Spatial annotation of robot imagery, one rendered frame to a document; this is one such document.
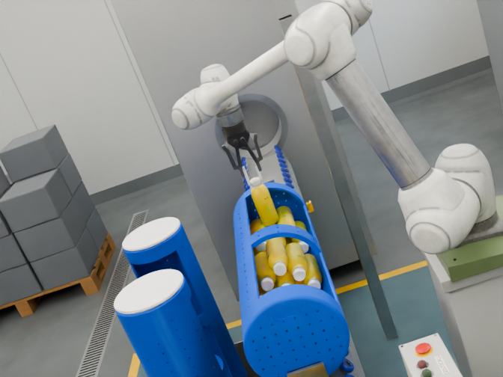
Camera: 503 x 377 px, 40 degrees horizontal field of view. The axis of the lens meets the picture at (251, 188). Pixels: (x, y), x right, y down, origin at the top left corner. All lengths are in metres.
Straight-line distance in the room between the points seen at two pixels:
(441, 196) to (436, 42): 5.21
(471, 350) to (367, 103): 0.86
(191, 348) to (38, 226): 2.90
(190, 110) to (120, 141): 4.95
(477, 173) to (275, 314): 0.71
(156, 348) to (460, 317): 1.08
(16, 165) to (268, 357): 4.01
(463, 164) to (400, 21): 4.95
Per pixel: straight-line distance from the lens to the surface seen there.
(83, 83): 7.03
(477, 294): 2.17
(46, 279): 5.51
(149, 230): 3.15
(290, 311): 1.82
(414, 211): 1.92
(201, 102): 2.19
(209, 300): 3.21
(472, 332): 2.24
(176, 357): 2.60
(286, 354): 1.89
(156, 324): 2.53
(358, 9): 1.96
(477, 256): 2.09
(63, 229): 5.29
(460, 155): 2.06
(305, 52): 1.80
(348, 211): 3.27
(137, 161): 7.16
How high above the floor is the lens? 2.12
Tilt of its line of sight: 20 degrees down
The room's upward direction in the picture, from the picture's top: 21 degrees counter-clockwise
